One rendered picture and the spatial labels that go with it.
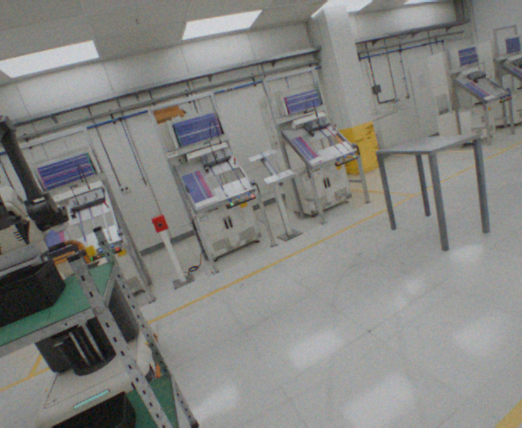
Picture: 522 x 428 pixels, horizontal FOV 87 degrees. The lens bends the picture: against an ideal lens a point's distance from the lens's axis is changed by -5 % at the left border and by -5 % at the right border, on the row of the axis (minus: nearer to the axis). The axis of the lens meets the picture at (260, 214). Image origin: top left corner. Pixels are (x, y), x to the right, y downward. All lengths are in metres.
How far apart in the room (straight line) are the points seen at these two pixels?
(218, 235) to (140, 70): 2.95
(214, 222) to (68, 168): 1.62
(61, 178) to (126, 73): 2.25
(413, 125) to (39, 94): 7.16
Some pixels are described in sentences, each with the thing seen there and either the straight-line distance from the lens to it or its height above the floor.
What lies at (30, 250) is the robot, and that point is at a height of 1.07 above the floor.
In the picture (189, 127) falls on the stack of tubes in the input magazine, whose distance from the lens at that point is 3.53.
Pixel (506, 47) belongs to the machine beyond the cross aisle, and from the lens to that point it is 7.75.
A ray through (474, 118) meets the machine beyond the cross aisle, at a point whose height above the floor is 0.46.
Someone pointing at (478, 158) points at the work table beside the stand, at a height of 0.62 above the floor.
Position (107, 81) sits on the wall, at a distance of 5.18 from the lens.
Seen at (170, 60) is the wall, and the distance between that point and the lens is 5.29.
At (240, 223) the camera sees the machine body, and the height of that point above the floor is 0.32.
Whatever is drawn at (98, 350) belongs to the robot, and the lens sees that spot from 2.11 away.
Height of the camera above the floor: 1.24
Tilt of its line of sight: 14 degrees down
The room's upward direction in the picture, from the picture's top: 18 degrees counter-clockwise
